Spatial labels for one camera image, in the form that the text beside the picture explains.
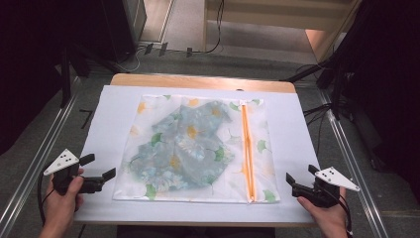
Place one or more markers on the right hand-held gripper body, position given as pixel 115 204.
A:
pixel 333 178

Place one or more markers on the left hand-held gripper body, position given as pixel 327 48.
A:
pixel 62 160

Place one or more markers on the white floral mesh laundry bag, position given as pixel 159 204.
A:
pixel 261 165

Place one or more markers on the person's right hand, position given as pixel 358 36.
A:
pixel 330 218

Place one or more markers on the person's left hand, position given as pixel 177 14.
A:
pixel 61 208

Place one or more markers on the white table mat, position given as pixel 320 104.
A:
pixel 112 125

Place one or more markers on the blue floral garment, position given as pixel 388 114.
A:
pixel 185 148

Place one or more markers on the black metal stand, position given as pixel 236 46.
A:
pixel 65 79
pixel 336 86

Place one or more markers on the black plug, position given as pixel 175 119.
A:
pixel 149 48
pixel 163 48
pixel 189 52

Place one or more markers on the wooden table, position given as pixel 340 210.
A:
pixel 198 81

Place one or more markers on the dark cabinet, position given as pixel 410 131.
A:
pixel 127 26

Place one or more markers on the light wooden shelf unit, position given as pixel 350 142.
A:
pixel 264 16

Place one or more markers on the metal floor rail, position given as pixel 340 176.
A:
pixel 353 165
pixel 36 158

